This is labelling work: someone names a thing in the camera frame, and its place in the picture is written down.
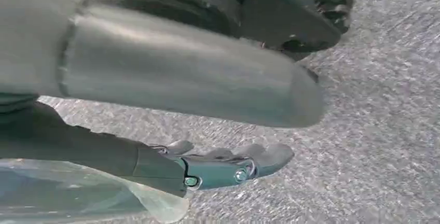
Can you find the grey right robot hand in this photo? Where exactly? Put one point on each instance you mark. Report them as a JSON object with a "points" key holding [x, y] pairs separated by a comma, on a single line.
{"points": [[172, 64]]}

